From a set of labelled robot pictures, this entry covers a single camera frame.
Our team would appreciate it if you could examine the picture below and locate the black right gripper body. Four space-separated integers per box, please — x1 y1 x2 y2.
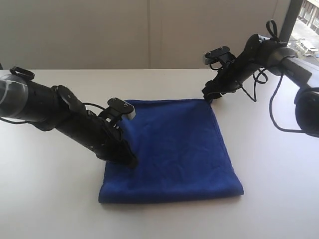
210 58 249 96

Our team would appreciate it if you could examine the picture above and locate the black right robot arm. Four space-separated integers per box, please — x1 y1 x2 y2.
202 34 319 137

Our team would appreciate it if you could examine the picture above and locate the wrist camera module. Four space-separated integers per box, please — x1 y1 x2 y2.
203 46 236 71
98 98 136 125

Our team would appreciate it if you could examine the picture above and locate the dark window frame post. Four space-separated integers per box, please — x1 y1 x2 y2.
271 0 303 42

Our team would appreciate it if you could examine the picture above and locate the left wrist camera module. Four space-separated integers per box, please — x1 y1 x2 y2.
98 98 136 125

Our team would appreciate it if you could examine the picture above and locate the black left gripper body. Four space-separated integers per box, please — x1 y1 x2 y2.
74 112 130 162

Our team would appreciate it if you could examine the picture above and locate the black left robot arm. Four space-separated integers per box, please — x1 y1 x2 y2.
0 67 138 168

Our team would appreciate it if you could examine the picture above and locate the blue microfiber towel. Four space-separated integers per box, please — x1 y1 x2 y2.
98 99 244 204

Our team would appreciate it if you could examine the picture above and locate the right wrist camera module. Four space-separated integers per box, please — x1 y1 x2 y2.
203 46 236 71

